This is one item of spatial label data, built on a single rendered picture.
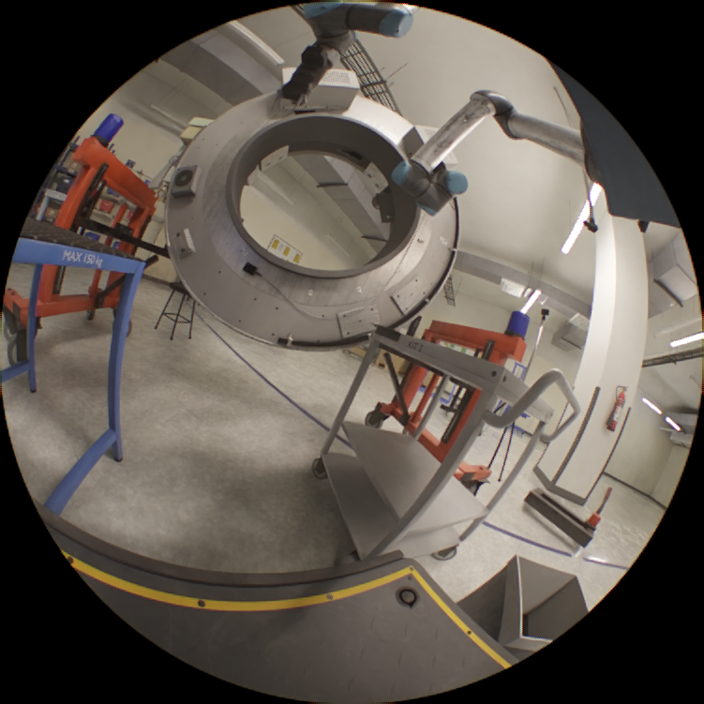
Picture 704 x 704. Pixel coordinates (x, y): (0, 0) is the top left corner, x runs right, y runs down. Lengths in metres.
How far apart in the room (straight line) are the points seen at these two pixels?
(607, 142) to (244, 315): 1.02
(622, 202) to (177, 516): 1.13
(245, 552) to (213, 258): 0.96
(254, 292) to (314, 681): 0.96
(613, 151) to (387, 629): 0.67
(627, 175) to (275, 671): 0.69
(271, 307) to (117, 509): 0.85
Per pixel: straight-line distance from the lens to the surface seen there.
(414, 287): 1.02
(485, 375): 0.43
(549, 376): 0.39
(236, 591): 0.33
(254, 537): 0.74
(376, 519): 0.78
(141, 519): 0.74
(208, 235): 0.95
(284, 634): 0.32
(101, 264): 0.50
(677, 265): 4.62
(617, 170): 0.42
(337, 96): 1.29
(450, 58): 3.72
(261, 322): 0.87
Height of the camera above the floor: 0.63
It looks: 5 degrees down
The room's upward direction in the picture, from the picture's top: 24 degrees clockwise
